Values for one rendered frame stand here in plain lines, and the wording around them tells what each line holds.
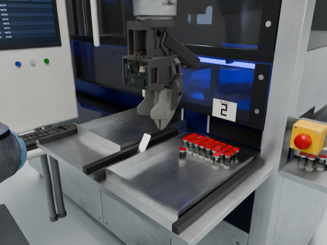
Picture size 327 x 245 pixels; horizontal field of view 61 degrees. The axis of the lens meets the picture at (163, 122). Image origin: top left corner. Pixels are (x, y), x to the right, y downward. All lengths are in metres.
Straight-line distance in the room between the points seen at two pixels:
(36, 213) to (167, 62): 1.88
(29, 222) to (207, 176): 1.58
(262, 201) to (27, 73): 1.07
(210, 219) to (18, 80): 1.00
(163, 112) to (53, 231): 1.62
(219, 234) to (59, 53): 1.04
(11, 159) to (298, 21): 0.79
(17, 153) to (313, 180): 0.79
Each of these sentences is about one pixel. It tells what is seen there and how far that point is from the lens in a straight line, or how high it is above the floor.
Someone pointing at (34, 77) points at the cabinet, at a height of 1.04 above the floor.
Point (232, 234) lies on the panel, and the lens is 1.11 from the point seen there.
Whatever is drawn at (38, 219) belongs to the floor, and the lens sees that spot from 2.18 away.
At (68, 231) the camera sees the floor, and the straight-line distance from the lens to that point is 2.02.
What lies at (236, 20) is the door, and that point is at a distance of 0.87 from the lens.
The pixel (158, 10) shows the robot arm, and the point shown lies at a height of 1.31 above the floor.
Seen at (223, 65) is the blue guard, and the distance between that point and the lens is 0.88.
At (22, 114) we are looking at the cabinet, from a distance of 1.39.
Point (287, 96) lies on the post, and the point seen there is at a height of 1.10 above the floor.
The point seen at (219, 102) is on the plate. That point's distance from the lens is 0.91.
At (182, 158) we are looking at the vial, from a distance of 0.84.
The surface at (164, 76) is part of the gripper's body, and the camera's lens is 0.50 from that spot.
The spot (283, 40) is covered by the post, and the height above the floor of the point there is 1.24.
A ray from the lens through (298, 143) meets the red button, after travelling 0.80.
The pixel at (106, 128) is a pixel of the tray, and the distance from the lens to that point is 1.13.
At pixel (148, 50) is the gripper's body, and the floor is 1.25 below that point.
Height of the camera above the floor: 1.30
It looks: 21 degrees down
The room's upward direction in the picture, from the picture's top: straight up
